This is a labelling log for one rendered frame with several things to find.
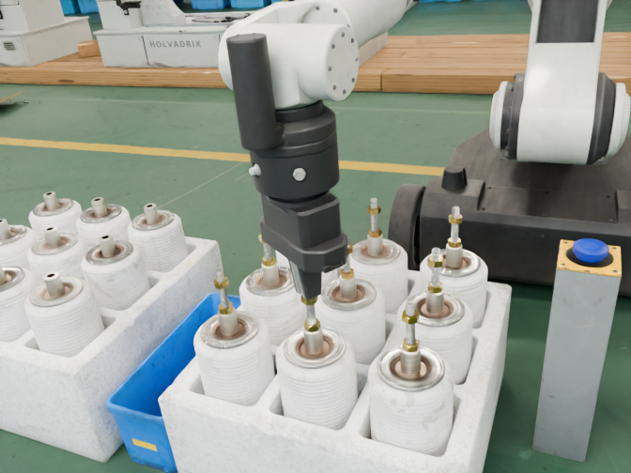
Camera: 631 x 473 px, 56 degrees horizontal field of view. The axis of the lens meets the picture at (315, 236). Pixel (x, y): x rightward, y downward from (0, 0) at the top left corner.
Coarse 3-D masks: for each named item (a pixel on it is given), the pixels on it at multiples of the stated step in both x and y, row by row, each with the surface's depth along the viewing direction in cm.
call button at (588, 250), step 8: (584, 240) 72; (592, 240) 72; (576, 248) 71; (584, 248) 71; (592, 248) 71; (600, 248) 71; (608, 248) 71; (584, 256) 70; (592, 256) 70; (600, 256) 70
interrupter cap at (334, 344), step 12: (300, 336) 73; (324, 336) 72; (336, 336) 72; (288, 348) 71; (300, 348) 71; (324, 348) 71; (336, 348) 70; (288, 360) 69; (300, 360) 69; (312, 360) 68; (324, 360) 68; (336, 360) 68
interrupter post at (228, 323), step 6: (234, 312) 74; (222, 318) 73; (228, 318) 73; (234, 318) 74; (222, 324) 74; (228, 324) 74; (234, 324) 74; (222, 330) 75; (228, 330) 74; (234, 330) 74
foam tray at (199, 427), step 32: (416, 288) 93; (480, 352) 78; (192, 384) 78; (480, 384) 73; (192, 416) 74; (224, 416) 72; (256, 416) 72; (352, 416) 70; (480, 416) 69; (192, 448) 78; (224, 448) 75; (256, 448) 72; (288, 448) 70; (320, 448) 67; (352, 448) 66; (384, 448) 66; (448, 448) 65; (480, 448) 74
